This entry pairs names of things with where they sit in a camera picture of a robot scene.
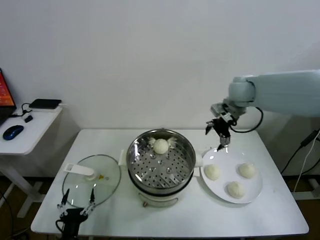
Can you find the white side desk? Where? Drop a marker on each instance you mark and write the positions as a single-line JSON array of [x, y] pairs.
[[30, 140]]

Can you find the blue computer mouse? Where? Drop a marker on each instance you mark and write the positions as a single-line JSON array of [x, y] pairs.
[[13, 132]]

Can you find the open laptop with red screen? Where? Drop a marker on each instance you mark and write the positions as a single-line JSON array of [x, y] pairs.
[[5, 95]]

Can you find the white electric cooker base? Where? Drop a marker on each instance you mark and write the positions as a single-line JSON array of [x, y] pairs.
[[160, 197]]

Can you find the steel perforated steamer basket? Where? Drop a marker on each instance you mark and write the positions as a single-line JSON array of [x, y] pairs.
[[160, 165]]

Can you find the white table foot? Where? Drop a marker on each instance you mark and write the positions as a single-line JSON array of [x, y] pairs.
[[307, 195]]

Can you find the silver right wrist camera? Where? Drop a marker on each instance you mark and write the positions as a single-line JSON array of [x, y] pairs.
[[222, 110]]

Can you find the white round plate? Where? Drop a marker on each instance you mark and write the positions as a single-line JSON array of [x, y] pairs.
[[225, 160]]

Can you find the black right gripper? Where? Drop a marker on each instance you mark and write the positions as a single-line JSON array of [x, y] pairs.
[[221, 127]]

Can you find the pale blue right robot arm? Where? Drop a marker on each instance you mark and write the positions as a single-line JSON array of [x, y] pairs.
[[280, 92]]

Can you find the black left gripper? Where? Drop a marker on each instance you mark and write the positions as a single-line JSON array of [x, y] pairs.
[[72, 220]]

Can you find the small black dongle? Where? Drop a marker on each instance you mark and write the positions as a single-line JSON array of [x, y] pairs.
[[28, 119]]

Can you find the white steamed baozi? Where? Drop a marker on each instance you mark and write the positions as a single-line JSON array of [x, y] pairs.
[[160, 146], [235, 190], [247, 170], [213, 172]]

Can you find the black flat box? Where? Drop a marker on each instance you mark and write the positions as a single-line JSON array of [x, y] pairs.
[[45, 103]]

